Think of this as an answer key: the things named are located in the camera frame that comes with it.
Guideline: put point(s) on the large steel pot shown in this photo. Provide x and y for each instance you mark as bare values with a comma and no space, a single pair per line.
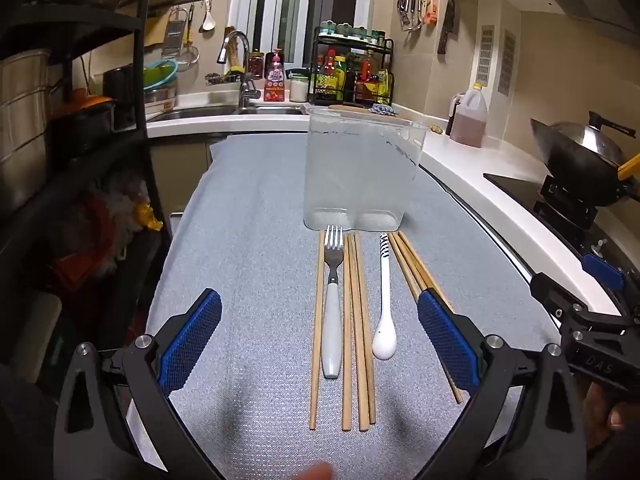
22,125

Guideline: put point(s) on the window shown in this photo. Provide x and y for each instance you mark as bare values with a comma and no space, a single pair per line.
305,10

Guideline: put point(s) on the metal mesh strainer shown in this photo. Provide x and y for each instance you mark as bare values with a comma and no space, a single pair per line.
189,57

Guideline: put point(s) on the blue white cloth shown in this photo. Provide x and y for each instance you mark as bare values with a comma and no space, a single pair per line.
384,110

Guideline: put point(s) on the round wooden cutting board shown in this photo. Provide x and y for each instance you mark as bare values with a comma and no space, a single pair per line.
350,107

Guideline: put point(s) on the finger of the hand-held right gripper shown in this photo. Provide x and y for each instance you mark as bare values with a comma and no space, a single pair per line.
602,270
550,292

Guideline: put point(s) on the black spice rack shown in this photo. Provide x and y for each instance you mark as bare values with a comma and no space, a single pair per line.
315,65

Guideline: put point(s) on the black stove top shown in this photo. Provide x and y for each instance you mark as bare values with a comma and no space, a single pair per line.
520,187

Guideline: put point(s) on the red label oil bottle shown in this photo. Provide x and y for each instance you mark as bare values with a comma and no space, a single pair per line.
367,77

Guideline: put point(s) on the metal grater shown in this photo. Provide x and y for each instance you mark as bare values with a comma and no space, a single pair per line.
172,35

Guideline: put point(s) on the green cap yellow bottle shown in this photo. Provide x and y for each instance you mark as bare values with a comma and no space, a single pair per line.
340,77

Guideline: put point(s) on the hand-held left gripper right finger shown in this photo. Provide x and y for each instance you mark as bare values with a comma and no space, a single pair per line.
447,340

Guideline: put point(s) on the red cap sauce bottle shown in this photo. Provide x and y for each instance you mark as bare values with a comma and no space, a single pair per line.
329,72

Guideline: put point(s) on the sink sponge rack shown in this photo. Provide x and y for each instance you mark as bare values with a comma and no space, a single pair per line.
222,79

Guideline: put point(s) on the red plastic bag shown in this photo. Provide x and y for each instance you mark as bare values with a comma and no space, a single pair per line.
87,240

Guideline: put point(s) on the pink dish soap bottle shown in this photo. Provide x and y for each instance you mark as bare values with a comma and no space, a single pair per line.
275,80

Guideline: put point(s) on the black wok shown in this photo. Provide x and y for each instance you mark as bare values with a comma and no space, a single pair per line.
565,160

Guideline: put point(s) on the large wall vent grille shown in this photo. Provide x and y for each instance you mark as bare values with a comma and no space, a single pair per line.
484,55

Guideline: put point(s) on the black metal shelf rack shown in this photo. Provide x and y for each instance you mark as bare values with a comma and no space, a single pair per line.
140,60

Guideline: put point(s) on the yellow label bottle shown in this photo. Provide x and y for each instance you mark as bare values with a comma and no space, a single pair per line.
383,85

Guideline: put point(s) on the hanging scissors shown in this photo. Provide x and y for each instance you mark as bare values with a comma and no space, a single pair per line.
404,7

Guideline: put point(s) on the person's right hand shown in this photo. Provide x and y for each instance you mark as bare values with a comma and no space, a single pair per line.
617,417

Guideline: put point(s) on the steel sink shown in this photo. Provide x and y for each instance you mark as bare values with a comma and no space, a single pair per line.
210,111

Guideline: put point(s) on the row of spice jars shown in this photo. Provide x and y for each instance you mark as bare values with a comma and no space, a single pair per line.
350,31

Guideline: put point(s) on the orange bowl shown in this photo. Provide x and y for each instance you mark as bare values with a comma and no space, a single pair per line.
85,102

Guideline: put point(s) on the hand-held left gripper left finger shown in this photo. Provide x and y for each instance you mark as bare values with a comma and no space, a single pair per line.
192,340

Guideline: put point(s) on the cleaver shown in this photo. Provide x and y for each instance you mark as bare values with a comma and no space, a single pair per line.
446,30

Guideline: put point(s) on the large cooking oil jug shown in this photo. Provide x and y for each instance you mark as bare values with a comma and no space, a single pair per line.
469,120

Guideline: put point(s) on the chrome faucet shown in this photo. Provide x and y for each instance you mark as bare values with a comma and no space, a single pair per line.
244,60

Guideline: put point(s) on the red jar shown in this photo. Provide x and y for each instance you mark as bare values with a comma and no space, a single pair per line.
256,66

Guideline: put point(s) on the white ladle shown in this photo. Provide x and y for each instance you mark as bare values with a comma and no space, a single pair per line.
208,20

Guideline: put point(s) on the small wall vent grille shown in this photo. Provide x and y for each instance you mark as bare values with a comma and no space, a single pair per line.
507,62

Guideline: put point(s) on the white trash bin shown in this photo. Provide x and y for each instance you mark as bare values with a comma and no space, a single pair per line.
176,225

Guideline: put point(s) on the black cup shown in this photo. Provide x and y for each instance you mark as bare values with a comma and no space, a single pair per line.
119,87

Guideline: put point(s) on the white jar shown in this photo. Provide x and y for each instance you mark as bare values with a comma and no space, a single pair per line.
298,90

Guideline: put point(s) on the person's left hand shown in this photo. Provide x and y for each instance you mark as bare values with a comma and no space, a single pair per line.
312,472

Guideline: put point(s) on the yellow plastic bag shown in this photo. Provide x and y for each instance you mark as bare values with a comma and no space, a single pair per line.
149,216

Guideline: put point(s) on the green colander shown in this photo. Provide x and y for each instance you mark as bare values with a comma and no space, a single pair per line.
161,74

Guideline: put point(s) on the clear plastic container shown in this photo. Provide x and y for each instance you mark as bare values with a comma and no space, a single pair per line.
360,175

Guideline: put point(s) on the grey textured mat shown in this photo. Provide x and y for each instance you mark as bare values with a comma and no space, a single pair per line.
240,260

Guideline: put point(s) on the steel basin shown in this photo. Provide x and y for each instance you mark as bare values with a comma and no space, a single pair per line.
161,96

